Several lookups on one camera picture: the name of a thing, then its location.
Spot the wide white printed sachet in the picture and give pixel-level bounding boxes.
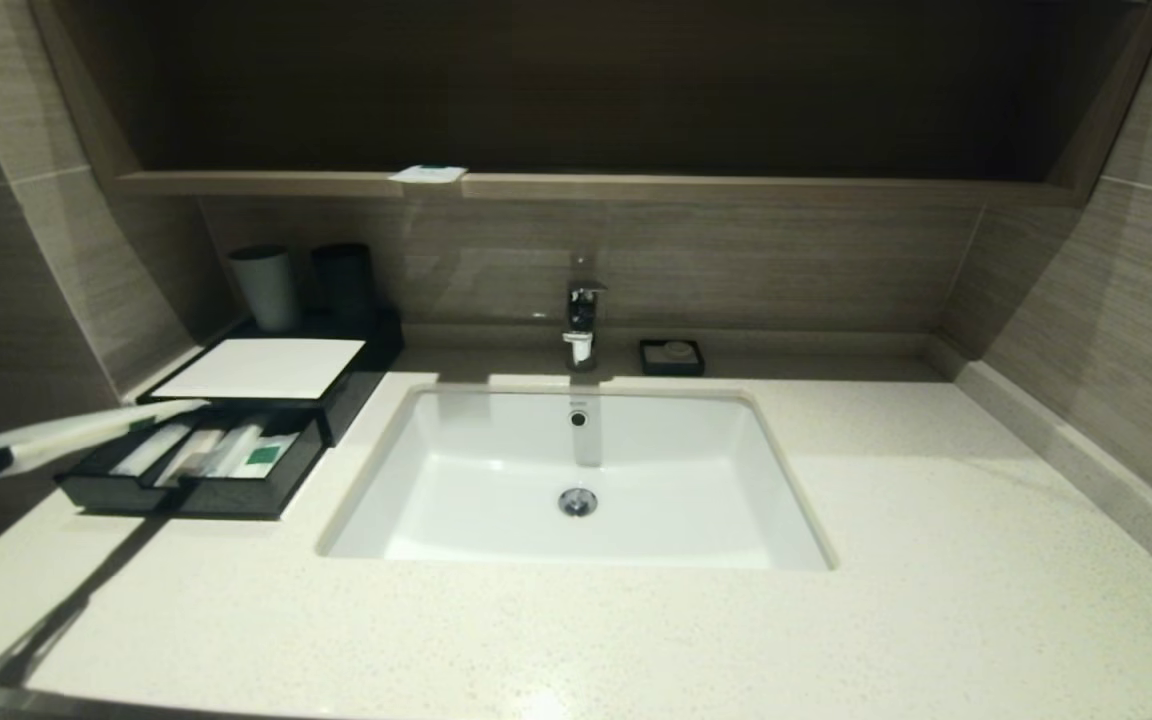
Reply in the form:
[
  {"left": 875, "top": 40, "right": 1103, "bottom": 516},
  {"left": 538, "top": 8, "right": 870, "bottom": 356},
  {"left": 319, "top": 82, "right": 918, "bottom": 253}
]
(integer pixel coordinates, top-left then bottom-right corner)
[{"left": 229, "top": 433, "right": 299, "bottom": 482}]

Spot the black amenity box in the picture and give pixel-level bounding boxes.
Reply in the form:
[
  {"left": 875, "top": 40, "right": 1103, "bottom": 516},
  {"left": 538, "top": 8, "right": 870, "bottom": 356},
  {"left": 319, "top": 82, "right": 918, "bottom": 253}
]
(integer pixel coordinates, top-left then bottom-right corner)
[{"left": 136, "top": 310, "right": 405, "bottom": 446}]

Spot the black plastic cup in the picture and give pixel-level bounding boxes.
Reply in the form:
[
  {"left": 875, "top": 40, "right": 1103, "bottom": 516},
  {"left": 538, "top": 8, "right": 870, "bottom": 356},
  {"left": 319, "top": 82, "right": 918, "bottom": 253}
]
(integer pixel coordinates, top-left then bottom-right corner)
[{"left": 310, "top": 241, "right": 373, "bottom": 329}]

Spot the clear printed sachet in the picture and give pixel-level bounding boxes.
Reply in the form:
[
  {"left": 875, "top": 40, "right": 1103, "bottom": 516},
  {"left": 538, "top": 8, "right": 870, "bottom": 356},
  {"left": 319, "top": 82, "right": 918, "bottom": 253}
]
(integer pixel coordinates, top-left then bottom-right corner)
[{"left": 154, "top": 428, "right": 227, "bottom": 489}]

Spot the white sink basin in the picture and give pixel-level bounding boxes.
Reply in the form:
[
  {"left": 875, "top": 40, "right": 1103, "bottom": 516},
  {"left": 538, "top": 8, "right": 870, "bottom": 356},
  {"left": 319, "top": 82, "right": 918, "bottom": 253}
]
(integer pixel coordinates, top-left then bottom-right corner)
[{"left": 316, "top": 385, "right": 837, "bottom": 573}]

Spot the chrome faucet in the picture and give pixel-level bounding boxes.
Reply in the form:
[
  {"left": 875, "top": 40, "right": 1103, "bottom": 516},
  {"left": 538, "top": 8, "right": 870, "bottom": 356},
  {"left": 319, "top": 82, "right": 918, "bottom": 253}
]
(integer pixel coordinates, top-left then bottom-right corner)
[{"left": 563, "top": 255, "right": 609, "bottom": 373}]

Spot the wooden wall shelf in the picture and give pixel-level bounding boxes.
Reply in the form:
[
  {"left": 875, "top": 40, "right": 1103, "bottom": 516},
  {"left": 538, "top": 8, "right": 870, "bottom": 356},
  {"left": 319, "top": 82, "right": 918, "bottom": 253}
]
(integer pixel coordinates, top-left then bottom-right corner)
[{"left": 114, "top": 170, "right": 1082, "bottom": 207}]

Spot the black soap dish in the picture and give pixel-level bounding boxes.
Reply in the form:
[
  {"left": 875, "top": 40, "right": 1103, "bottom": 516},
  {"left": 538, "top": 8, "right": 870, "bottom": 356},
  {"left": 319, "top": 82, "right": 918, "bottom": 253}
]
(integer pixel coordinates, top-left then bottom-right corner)
[{"left": 639, "top": 338, "right": 706, "bottom": 377}]

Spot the grey plastic cup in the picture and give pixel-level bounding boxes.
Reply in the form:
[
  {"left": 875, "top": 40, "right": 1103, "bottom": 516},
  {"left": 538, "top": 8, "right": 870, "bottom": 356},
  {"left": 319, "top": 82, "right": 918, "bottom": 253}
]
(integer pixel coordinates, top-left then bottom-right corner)
[{"left": 227, "top": 245, "right": 297, "bottom": 332}]

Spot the black amenity tray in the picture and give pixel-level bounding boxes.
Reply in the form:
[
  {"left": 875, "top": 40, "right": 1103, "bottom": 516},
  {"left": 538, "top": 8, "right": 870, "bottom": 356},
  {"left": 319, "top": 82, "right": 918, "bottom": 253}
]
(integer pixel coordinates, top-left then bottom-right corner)
[{"left": 54, "top": 408, "right": 329, "bottom": 521}]

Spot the white rectangular plate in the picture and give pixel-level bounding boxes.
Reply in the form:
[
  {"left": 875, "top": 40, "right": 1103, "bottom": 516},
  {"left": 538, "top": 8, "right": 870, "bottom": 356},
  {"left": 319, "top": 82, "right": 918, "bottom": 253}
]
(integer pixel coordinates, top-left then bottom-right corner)
[{"left": 150, "top": 337, "right": 365, "bottom": 400}]

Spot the white toothbrush packet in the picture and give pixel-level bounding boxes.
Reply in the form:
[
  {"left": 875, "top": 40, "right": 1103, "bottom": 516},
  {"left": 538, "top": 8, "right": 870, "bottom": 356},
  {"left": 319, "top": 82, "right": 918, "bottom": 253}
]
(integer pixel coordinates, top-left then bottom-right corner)
[{"left": 0, "top": 398, "right": 212, "bottom": 476}]

